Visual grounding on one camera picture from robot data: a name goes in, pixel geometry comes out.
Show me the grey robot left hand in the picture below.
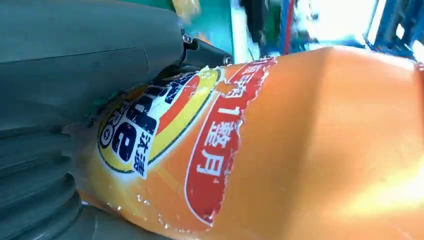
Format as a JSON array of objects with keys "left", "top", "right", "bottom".
[{"left": 0, "top": 0, "right": 233, "bottom": 134}]

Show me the green table mat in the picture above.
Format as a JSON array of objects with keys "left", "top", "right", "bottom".
[{"left": 184, "top": 0, "right": 235, "bottom": 64}]

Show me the orange drink bottle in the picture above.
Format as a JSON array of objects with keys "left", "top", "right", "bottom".
[{"left": 62, "top": 44, "right": 424, "bottom": 240}]

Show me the large yellow sheet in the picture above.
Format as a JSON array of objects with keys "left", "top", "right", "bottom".
[{"left": 171, "top": 0, "right": 202, "bottom": 23}]

